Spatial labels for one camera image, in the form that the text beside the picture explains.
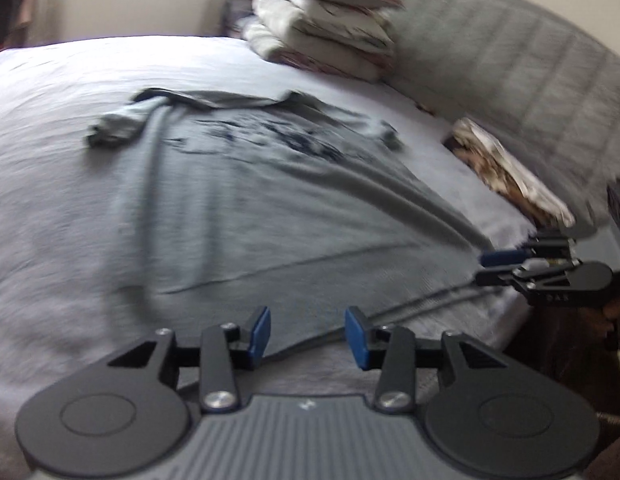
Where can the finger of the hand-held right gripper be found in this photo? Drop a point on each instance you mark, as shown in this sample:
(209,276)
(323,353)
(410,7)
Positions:
(500,278)
(505,256)

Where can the person's right hand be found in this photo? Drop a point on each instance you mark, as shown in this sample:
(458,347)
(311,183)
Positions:
(617,316)

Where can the grey knit sweater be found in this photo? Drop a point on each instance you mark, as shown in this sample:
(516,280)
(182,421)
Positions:
(250,200)

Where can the hanging dark clothes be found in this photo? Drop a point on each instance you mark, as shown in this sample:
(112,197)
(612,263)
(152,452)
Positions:
(15,0)

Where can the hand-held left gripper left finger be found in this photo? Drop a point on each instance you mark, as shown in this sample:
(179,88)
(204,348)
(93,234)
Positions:
(260,332)

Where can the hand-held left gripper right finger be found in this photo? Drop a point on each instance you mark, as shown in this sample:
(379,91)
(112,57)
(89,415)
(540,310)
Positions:
(356,337)

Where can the stack of folded clothes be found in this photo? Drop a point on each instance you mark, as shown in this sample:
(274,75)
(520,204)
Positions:
(505,170)

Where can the white printed pillow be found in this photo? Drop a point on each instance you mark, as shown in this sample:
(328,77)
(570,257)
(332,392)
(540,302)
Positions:
(330,20)

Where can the grey quilted headboard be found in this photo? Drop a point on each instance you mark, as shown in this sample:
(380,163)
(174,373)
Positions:
(500,70)

